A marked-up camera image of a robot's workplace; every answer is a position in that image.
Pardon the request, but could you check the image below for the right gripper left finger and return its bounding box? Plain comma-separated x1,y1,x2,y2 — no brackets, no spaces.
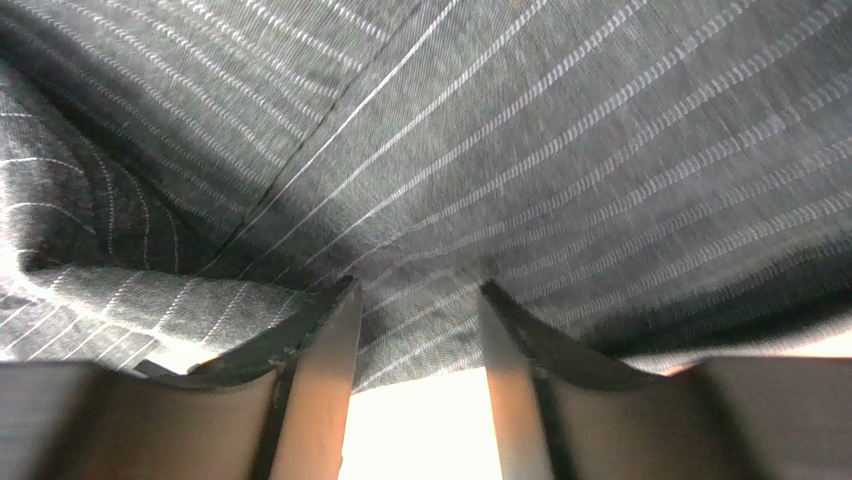
1,277,362,479

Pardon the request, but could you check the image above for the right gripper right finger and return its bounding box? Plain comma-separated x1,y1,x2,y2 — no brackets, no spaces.
478,281,851,479

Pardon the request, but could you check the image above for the black pinstriped long sleeve shirt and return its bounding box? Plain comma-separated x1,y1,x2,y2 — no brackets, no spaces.
1,1,851,390

